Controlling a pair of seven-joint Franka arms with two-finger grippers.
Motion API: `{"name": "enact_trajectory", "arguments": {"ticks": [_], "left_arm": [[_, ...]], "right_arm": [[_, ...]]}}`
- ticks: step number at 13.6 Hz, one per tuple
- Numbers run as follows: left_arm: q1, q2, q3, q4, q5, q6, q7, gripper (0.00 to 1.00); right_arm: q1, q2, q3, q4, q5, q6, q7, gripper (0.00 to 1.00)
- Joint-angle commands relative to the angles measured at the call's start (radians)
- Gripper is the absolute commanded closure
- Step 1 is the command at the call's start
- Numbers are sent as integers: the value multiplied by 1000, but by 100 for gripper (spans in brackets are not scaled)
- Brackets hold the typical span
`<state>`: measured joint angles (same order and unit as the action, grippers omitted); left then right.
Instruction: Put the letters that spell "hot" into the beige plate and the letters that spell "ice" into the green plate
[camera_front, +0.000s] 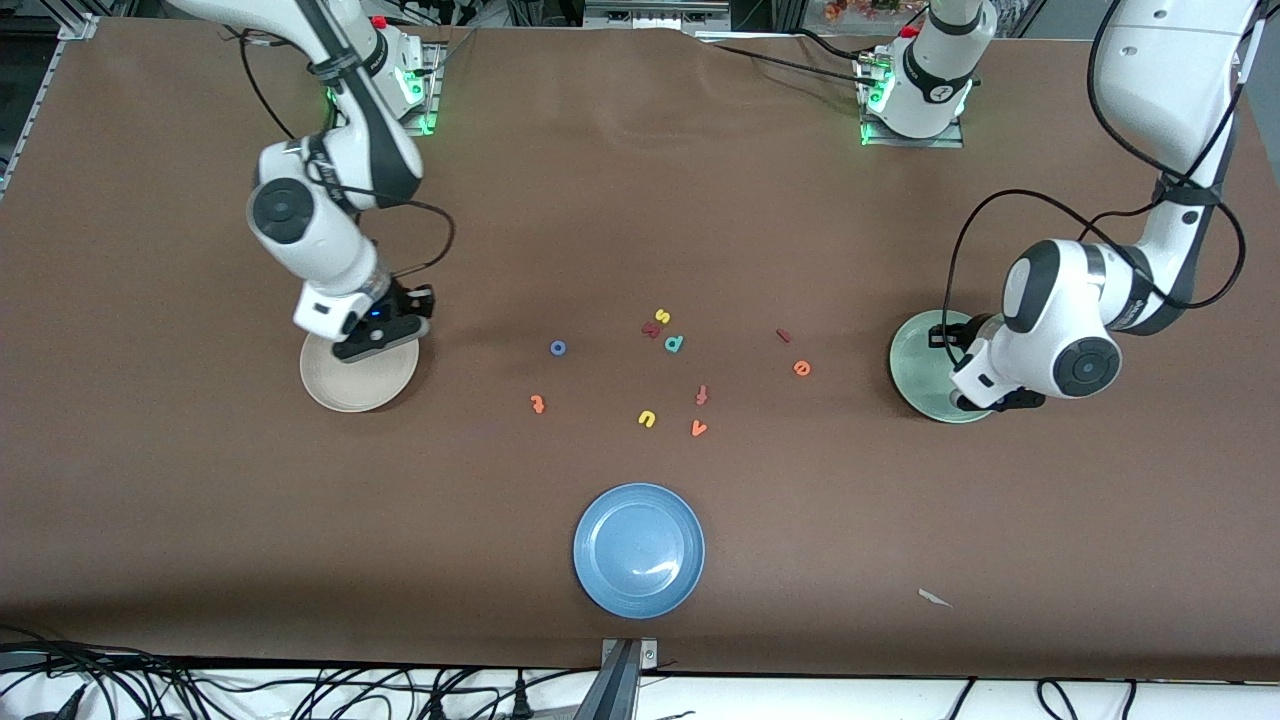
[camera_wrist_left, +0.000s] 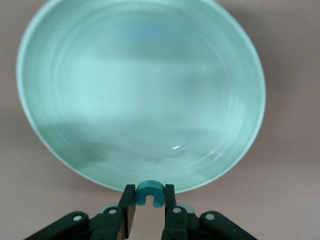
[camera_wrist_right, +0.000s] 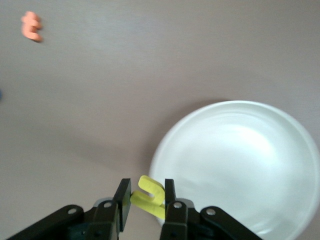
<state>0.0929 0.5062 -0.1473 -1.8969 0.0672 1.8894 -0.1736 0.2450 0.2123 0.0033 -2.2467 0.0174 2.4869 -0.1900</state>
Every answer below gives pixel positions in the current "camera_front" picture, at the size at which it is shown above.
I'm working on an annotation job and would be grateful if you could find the green plate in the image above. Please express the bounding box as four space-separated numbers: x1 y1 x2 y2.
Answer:
889 309 1001 425

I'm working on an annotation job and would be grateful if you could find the beige brown plate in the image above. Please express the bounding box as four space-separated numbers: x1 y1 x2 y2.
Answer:
299 335 421 414

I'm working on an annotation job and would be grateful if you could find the brown paper table cover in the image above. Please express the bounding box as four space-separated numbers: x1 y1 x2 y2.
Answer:
0 18 1280 683

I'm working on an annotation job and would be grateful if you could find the blue plate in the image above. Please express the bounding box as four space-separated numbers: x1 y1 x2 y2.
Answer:
572 482 707 620

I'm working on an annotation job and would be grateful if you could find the grey metal equipment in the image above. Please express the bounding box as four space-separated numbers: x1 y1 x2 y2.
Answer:
583 0 731 29

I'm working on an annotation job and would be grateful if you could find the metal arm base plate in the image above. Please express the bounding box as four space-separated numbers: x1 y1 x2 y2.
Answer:
860 118 966 150
400 40 446 137

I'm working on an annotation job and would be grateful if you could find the black table cable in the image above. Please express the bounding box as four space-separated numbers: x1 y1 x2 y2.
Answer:
712 42 876 86
780 28 901 63

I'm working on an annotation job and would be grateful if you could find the aluminium frame profile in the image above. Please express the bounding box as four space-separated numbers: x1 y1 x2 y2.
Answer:
1236 20 1266 96
0 12 101 196

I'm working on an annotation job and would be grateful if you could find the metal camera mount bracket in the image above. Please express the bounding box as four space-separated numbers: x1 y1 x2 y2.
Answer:
598 638 661 720

